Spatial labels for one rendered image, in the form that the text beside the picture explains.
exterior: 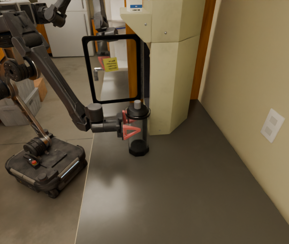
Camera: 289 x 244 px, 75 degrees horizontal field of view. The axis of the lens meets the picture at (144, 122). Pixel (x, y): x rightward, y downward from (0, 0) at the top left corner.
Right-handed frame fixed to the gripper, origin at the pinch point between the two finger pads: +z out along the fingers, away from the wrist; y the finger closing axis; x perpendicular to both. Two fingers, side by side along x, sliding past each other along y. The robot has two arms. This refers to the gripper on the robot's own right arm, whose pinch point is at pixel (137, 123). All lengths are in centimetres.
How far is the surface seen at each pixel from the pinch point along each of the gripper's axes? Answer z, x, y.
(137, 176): -1.5, 15.8, -16.2
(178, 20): 16.8, -39.0, 10.0
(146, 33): 4.8, -34.7, 10.0
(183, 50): 21.2, -27.2, 13.5
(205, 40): 45, -24, 47
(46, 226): -76, 110, 18
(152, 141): 8.0, 15.7, 5.6
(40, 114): -139, 109, 195
